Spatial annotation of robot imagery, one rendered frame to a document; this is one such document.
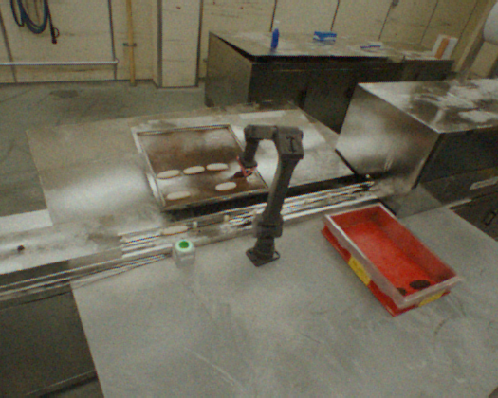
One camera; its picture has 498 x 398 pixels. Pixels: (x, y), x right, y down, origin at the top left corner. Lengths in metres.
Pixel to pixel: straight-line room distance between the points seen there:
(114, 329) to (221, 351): 0.34
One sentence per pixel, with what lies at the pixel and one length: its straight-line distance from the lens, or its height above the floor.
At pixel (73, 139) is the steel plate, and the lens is 2.12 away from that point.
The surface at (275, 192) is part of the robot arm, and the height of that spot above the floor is 1.15.
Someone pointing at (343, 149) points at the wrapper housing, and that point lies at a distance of 2.03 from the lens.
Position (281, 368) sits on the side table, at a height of 0.82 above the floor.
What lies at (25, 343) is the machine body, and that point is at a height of 0.53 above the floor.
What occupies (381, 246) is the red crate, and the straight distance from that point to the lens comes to 1.67.
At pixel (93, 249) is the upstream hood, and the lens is 1.30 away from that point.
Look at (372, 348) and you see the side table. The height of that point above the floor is 0.82.
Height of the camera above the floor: 1.85
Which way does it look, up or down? 37 degrees down
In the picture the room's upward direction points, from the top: 10 degrees clockwise
